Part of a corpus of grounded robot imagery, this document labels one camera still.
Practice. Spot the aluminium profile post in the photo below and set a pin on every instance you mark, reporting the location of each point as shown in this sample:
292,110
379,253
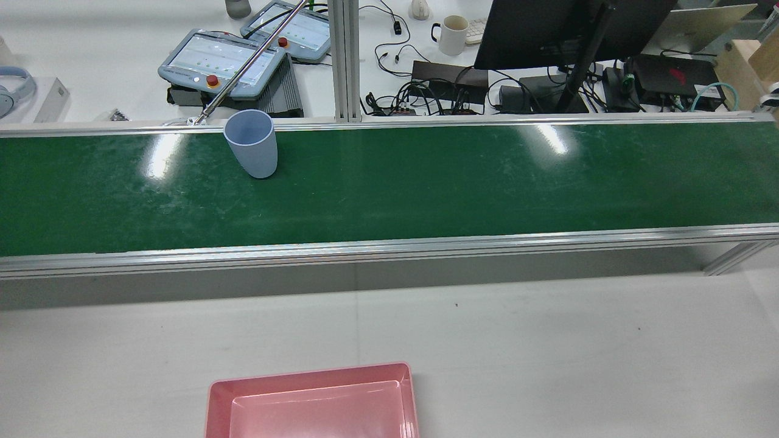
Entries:
344,61

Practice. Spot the black docking adapter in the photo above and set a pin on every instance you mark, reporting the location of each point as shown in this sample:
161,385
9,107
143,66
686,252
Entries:
614,85

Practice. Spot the grey blue teach pendant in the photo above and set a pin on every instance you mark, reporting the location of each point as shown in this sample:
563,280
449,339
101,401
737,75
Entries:
304,33
201,58

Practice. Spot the dark metal box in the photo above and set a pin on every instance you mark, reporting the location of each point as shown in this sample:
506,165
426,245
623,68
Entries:
182,96

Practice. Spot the pink plastic box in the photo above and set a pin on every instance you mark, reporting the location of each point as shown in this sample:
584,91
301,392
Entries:
316,407

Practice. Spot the white keyboard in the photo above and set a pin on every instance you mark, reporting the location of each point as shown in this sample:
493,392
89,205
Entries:
478,31

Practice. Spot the dark grey finned box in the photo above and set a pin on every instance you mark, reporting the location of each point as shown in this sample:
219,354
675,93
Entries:
281,91

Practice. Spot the pile of small screws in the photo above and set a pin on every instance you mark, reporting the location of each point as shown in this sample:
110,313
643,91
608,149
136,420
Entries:
115,114

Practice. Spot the white computer mouse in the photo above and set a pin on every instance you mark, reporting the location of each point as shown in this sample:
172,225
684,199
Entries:
420,8

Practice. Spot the dark brown flat box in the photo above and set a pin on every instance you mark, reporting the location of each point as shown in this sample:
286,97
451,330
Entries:
438,74

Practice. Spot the white cardboard box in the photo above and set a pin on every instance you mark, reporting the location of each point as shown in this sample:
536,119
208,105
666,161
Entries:
52,100

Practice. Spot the black monitor with stand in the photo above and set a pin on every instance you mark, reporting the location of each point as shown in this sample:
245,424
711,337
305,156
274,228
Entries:
535,30

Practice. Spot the silver laptop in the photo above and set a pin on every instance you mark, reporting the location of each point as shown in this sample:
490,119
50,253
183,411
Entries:
700,27

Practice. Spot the grey power adapter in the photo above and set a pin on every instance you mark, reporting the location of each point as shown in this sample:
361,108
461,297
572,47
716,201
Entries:
514,98

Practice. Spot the grey bottle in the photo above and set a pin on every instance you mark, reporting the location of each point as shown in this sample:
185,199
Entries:
237,7

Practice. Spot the black mini computer red logo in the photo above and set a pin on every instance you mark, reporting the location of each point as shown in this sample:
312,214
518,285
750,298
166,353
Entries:
651,70

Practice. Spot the green belt conveyor aluminium frame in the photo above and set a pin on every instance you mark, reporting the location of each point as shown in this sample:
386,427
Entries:
426,194

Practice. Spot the light blue plastic cup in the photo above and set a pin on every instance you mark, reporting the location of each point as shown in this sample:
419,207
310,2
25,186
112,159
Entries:
258,152

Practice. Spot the usb hub with plugs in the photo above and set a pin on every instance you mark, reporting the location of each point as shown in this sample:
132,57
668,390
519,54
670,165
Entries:
461,111
398,111

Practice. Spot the light blue headphones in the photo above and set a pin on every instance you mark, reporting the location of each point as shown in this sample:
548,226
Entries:
5,103

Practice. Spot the small white black object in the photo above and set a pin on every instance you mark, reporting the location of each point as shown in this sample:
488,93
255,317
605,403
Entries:
774,97

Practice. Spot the wooden box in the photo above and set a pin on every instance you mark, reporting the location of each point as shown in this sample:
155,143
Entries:
739,70

